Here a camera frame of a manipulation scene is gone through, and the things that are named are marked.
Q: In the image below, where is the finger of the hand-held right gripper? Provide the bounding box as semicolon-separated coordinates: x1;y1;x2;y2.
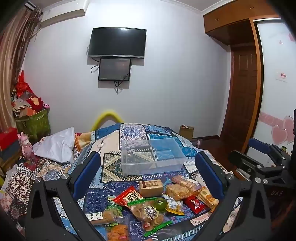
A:
228;150;289;184
248;137;281;155

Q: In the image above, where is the white heart-print sliding door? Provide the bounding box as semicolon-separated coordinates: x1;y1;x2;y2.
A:
253;17;296;154

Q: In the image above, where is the green storage box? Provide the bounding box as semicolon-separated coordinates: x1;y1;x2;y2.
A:
16;109;51;142

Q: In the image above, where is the white air conditioner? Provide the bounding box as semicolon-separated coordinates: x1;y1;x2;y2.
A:
24;0;90;29

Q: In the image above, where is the red cartoon noodle snack packet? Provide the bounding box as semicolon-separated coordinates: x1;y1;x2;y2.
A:
183;194;206;215

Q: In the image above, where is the red orange snack packet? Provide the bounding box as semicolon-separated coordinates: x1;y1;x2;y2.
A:
113;186;142;207

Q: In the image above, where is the clear plastic container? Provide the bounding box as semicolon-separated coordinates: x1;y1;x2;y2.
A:
120;138;187;176

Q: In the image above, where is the round biscuit packet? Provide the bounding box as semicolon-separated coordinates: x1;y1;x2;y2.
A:
196;186;220;209

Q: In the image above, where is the white pillow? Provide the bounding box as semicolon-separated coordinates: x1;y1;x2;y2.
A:
34;127;75;164

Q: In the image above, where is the green jelly cup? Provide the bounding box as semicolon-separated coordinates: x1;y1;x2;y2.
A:
154;197;167;213

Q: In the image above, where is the yellow foam tube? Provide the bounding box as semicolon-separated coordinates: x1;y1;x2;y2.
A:
91;111;124;131

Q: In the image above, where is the black hanging cable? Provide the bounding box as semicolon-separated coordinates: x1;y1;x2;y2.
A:
114;80;125;95

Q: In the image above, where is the green snack packet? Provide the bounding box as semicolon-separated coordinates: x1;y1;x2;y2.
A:
107;196;125;218

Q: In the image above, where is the striped brown curtain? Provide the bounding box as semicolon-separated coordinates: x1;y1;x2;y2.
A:
0;5;44;130

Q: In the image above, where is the small black wall monitor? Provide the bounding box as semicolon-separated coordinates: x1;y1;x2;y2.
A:
98;58;132;81

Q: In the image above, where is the small yellow snack packet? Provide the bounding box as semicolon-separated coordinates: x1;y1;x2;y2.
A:
165;195;184;216

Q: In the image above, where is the brown wooden door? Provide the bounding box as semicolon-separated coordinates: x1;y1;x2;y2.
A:
219;44;264;151

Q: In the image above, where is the small cardboard box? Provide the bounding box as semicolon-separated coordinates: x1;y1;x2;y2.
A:
179;125;195;140

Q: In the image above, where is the clear fried cracker packet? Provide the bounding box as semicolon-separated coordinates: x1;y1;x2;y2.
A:
165;183;192;201

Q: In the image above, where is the clear ring biscuit bag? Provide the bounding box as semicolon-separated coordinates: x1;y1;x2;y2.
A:
127;197;173;237

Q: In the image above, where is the brown cake packet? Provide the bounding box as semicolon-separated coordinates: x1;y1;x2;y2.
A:
138;179;164;198

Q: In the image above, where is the wooden overhead cabinet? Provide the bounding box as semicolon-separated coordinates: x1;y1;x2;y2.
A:
203;0;282;45

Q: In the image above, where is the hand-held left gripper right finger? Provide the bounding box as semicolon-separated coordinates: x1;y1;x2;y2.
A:
187;151;275;241

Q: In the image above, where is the tan biscuit roll packet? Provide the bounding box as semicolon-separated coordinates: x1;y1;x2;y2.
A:
85;207;122;226

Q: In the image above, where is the red box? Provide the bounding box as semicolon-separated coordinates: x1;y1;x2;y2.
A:
0;127;19;151

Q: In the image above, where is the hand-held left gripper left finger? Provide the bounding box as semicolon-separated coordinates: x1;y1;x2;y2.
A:
24;151;109;241

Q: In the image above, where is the orange fleece blanket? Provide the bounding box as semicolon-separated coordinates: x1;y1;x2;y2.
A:
74;132;96;151

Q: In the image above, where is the pile of red decorations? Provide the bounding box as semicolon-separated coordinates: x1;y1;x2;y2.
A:
10;71;50;117

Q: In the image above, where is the large black wall television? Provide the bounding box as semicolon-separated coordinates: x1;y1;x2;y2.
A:
88;27;147;59

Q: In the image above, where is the pink toy figure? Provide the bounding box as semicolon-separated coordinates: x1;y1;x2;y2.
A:
18;132;34;161

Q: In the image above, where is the pink orange wafer packet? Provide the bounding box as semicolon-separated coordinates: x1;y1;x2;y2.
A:
171;175;200;191

